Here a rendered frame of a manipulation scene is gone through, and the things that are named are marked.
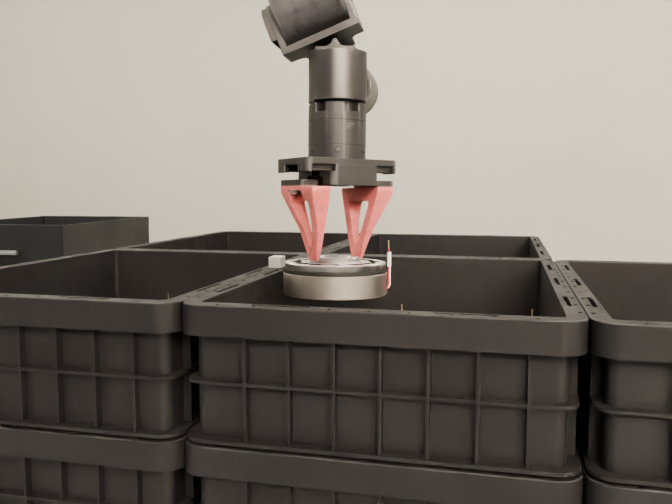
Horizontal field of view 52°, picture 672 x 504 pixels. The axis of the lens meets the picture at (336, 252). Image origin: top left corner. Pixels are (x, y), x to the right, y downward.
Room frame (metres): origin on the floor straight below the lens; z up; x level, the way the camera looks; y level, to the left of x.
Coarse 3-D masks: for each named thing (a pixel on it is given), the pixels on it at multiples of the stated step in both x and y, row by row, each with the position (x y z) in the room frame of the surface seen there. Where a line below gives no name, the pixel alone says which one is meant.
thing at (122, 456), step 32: (0, 448) 0.56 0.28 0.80; (32, 448) 0.55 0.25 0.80; (64, 448) 0.54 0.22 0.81; (96, 448) 0.53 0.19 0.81; (128, 448) 0.53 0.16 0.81; (160, 448) 0.52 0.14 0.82; (0, 480) 0.57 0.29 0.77; (32, 480) 0.56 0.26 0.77; (64, 480) 0.55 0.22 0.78; (96, 480) 0.54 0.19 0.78; (128, 480) 0.54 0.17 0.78; (160, 480) 0.53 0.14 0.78; (192, 480) 0.56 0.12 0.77
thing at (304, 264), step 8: (288, 264) 0.67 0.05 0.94; (296, 264) 0.66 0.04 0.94; (304, 264) 0.65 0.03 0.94; (312, 264) 0.66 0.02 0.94; (320, 264) 0.66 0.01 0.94; (328, 264) 0.66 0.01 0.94; (336, 264) 0.66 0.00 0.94; (344, 264) 0.66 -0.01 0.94; (352, 264) 0.66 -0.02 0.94; (360, 264) 0.66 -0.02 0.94; (368, 264) 0.66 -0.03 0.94; (376, 264) 0.66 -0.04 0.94; (384, 264) 0.68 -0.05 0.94
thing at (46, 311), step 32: (64, 256) 0.87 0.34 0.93; (96, 256) 0.92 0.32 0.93; (224, 256) 0.92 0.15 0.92; (256, 256) 0.91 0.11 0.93; (288, 256) 0.90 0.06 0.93; (0, 320) 0.56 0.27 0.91; (32, 320) 0.55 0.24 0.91; (64, 320) 0.54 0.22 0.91; (96, 320) 0.53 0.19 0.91; (128, 320) 0.53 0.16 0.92; (160, 320) 0.52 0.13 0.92
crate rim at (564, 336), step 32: (384, 256) 0.87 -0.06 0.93; (416, 256) 0.87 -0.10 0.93; (224, 288) 0.60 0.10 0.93; (192, 320) 0.52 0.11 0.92; (224, 320) 0.51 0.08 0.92; (256, 320) 0.50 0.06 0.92; (288, 320) 0.50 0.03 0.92; (320, 320) 0.49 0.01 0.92; (352, 320) 0.49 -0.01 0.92; (384, 320) 0.48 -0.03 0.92; (416, 320) 0.47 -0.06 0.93; (448, 320) 0.47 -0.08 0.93; (480, 320) 0.46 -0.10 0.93; (512, 320) 0.46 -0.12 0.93; (544, 320) 0.45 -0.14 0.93; (576, 320) 0.45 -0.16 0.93; (512, 352) 0.46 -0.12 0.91; (544, 352) 0.45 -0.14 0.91; (576, 352) 0.45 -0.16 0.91
